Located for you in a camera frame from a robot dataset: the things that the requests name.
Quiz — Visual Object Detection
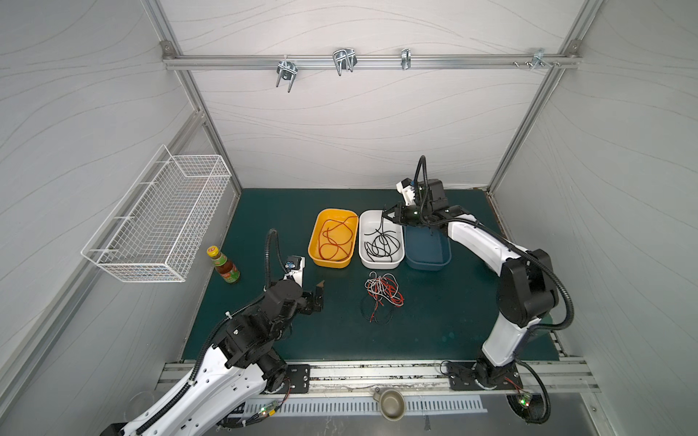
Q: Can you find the black cable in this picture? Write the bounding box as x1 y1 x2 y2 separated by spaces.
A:
364 214 400 263

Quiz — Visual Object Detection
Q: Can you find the red cable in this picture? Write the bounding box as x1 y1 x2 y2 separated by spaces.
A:
317 214 359 263

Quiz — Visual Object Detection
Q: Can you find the cable bundle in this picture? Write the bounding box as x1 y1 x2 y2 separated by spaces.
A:
361 271 405 326

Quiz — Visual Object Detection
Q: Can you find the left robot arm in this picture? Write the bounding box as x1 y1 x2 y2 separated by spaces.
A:
102 277 325 435

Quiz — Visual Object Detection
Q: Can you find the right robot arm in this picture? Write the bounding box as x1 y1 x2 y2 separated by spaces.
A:
383 178 574 390

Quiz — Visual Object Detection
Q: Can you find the blue plastic tray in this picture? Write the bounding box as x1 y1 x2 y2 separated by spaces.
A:
404 226 453 272

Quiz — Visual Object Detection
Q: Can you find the white plastic tray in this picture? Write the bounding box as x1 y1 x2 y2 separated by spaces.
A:
357 210 405 270

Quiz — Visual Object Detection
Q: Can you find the sauce bottle yellow cap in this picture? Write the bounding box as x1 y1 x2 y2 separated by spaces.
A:
206 245 240 283

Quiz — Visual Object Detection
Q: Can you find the yellow plastic tray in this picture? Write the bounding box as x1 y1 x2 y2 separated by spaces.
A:
308 208 359 269

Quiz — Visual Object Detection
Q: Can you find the olive green cup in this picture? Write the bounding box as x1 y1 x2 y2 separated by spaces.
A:
373 387 406 421

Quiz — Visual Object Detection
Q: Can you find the middle metal u-bolt clamp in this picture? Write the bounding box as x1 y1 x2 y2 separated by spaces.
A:
332 48 357 76

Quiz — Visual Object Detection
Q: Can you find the metal u-bolt clamp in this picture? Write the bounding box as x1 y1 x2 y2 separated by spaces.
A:
332 48 357 76
276 60 298 93

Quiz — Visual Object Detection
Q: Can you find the left metal u-bolt clamp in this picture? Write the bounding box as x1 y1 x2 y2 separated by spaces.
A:
276 60 298 93

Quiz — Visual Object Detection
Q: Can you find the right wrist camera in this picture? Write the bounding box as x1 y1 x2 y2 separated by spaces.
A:
396 178 417 206

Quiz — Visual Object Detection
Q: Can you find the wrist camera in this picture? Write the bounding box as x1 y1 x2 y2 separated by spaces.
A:
285 255 305 286
396 178 417 206

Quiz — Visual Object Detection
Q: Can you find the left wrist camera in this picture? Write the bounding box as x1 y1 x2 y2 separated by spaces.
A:
285 255 305 286

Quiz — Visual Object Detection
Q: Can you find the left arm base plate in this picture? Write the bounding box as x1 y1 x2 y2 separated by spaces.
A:
270 364 311 394

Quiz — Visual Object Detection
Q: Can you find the white vented cable duct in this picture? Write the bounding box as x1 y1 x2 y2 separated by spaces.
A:
239 395 488 419

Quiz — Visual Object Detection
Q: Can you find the white wire basket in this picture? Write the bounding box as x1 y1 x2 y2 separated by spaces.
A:
81 145 231 283

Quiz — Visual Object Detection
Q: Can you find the small metal bracket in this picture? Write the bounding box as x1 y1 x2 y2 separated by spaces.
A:
401 48 412 71

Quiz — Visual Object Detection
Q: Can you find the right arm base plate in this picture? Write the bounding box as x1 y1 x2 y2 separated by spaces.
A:
439 359 523 392

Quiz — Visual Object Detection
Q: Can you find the right metal hook bracket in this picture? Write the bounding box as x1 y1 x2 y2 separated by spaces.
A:
512 49 562 71

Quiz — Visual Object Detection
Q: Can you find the horizontal metal rail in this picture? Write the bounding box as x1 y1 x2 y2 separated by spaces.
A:
163 52 583 71

